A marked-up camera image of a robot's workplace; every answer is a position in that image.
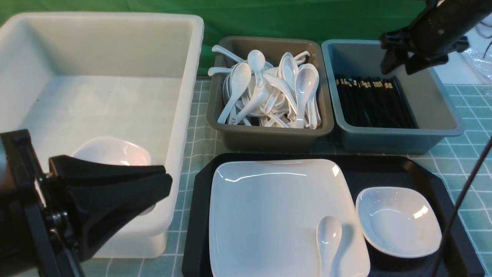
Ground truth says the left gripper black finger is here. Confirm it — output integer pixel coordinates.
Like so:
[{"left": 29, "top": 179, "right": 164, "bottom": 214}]
[{"left": 67, "top": 174, "right": 173, "bottom": 261}]

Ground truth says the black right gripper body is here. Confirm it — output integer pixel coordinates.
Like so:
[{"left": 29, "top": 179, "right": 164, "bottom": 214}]
[{"left": 408, "top": 0, "right": 492, "bottom": 58}]

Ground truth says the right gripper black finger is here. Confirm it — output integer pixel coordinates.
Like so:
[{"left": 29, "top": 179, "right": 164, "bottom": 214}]
[{"left": 405, "top": 54, "right": 449, "bottom": 75}]

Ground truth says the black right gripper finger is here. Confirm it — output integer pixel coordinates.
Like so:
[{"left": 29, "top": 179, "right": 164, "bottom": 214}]
[{"left": 380, "top": 29, "right": 412, "bottom": 74}]

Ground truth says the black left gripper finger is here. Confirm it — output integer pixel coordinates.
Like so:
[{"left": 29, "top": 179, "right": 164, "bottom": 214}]
[{"left": 49, "top": 155, "right": 166, "bottom": 188}]

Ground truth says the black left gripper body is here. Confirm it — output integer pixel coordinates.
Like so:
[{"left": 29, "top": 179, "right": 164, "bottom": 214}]
[{"left": 1, "top": 129, "right": 85, "bottom": 277}]

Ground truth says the small white square bowl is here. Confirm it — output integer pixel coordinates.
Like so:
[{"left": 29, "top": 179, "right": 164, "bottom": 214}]
[{"left": 356, "top": 187, "right": 442, "bottom": 259}]

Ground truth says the large white square plate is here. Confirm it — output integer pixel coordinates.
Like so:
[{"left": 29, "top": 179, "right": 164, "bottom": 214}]
[{"left": 209, "top": 159, "right": 371, "bottom": 277}]

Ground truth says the white ceramic soup spoon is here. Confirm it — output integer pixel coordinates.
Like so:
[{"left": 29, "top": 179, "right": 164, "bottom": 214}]
[{"left": 316, "top": 215, "right": 342, "bottom": 277}]

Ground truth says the clear plastic bag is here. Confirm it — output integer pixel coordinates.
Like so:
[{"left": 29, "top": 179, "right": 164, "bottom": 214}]
[{"left": 461, "top": 48, "right": 492, "bottom": 82}]

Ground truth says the stack of white bowls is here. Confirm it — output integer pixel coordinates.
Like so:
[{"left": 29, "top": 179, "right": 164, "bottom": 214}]
[{"left": 71, "top": 136, "right": 156, "bottom": 216}]

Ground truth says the grey-blue plastic chopstick bin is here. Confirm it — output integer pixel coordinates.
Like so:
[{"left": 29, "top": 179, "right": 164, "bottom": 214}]
[{"left": 321, "top": 39, "right": 465, "bottom": 154}]

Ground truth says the bundle of black chopsticks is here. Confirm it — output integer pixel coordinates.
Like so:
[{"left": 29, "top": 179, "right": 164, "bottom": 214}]
[{"left": 334, "top": 74, "right": 418, "bottom": 128}]

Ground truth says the green cloth backdrop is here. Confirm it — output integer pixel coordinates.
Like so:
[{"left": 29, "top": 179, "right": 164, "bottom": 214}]
[{"left": 0, "top": 0, "right": 425, "bottom": 76}]

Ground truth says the large white plastic tub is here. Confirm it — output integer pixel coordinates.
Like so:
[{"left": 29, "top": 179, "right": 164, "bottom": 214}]
[{"left": 0, "top": 12, "right": 204, "bottom": 259}]

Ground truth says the teal checkered tablecloth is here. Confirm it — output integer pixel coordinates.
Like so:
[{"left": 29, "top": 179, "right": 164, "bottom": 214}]
[{"left": 27, "top": 77, "right": 492, "bottom": 277}]

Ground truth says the black plastic serving tray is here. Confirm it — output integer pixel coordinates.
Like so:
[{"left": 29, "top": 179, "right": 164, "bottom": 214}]
[{"left": 181, "top": 153, "right": 485, "bottom": 277}]

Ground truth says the pile of white spoons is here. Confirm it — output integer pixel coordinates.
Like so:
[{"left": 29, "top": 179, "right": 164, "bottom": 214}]
[{"left": 208, "top": 45, "right": 321, "bottom": 129}]

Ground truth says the brown plastic spoon bin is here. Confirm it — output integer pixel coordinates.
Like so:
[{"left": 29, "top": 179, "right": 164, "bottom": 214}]
[{"left": 206, "top": 36, "right": 335, "bottom": 153}]

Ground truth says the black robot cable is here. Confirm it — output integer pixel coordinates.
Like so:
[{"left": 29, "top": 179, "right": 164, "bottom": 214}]
[{"left": 430, "top": 137, "right": 492, "bottom": 277}]

